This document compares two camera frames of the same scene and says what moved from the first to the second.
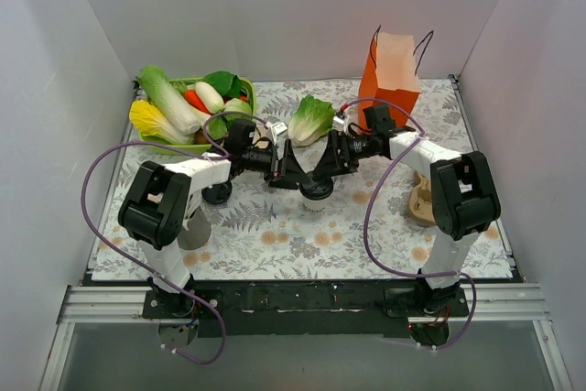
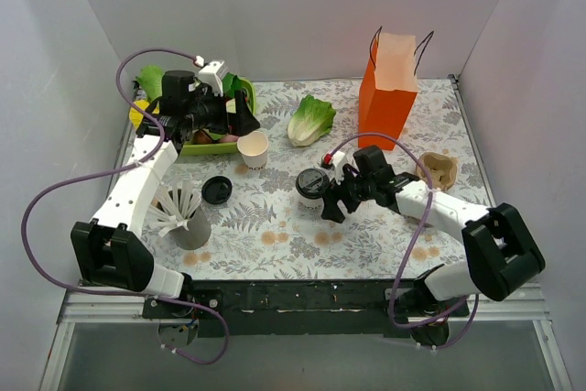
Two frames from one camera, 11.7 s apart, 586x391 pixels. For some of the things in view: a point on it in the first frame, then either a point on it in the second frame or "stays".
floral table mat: (308, 190) stays
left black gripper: (276, 164) -> (234, 111)
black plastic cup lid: (317, 188) stays
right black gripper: (339, 153) -> (341, 192)
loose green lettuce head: (312, 120) stays
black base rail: (307, 309) stays
